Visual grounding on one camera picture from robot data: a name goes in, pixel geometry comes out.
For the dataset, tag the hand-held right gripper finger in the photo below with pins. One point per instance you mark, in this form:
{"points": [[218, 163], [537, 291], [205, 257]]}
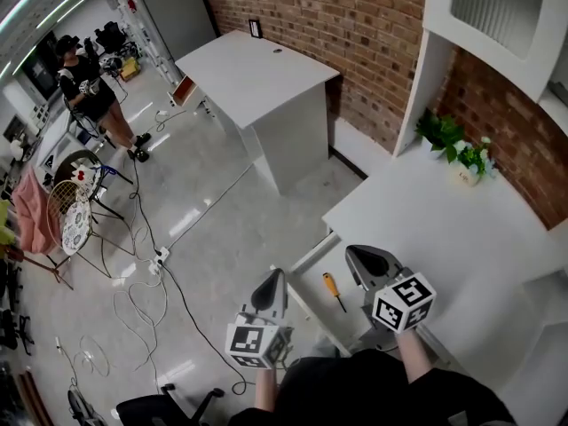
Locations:
{"points": [[377, 262], [357, 273]]}

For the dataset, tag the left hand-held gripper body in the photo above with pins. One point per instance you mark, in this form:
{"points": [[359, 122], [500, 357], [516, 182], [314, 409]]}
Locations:
{"points": [[248, 340]]}

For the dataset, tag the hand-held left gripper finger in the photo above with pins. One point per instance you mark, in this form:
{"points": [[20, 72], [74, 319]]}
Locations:
{"points": [[265, 293], [282, 300]]}

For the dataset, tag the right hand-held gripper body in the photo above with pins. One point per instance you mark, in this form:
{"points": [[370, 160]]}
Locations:
{"points": [[399, 309]]}

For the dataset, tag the white board panel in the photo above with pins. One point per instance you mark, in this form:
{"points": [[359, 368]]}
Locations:
{"points": [[319, 313]]}

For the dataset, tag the person's right forearm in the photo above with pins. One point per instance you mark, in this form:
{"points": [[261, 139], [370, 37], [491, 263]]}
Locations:
{"points": [[415, 355]]}

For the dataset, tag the person's left forearm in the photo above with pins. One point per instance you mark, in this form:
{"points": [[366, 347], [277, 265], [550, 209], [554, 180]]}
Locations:
{"points": [[266, 391]]}

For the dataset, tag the wooden box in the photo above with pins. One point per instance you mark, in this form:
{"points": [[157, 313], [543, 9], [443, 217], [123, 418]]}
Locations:
{"points": [[184, 91]]}

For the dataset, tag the person's black shirt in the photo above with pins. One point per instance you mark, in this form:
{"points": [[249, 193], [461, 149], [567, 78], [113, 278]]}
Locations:
{"points": [[355, 393]]}

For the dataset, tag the black office chair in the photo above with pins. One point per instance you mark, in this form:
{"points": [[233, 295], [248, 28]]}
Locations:
{"points": [[151, 408]]}

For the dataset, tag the white flower potted plant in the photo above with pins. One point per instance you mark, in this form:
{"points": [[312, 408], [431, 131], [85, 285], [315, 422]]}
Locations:
{"points": [[472, 162]]}

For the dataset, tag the green leafy potted plant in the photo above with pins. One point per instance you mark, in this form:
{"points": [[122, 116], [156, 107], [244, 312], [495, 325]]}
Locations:
{"points": [[441, 133]]}

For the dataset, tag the grey black floor equipment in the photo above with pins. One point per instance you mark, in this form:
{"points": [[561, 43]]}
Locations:
{"points": [[84, 408]]}

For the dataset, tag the white bag with red bow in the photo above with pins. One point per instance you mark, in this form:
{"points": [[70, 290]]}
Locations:
{"points": [[81, 175]]}

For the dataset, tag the white desk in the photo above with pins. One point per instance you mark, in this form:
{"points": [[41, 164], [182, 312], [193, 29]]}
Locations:
{"points": [[257, 73]]}

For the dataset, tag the brown wooden plank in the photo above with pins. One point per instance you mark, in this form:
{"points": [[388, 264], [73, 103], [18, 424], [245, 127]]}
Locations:
{"points": [[33, 399]]}

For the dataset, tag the black round metal chair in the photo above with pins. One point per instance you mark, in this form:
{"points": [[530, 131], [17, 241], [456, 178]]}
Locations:
{"points": [[66, 162]]}

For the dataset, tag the pink cloth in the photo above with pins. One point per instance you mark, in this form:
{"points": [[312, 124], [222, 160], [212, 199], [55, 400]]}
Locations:
{"points": [[33, 220]]}

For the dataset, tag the white shelf cabinet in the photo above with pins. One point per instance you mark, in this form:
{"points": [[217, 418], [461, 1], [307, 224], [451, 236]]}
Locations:
{"points": [[439, 16]]}

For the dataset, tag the yellow box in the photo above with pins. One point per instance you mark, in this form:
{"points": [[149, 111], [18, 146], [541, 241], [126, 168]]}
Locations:
{"points": [[129, 70]]}

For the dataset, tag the grey tall cabinet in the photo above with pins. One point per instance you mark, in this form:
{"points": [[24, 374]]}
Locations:
{"points": [[177, 11]]}

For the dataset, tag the small black picture frame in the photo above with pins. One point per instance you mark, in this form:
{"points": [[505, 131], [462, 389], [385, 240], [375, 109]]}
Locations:
{"points": [[255, 28]]}

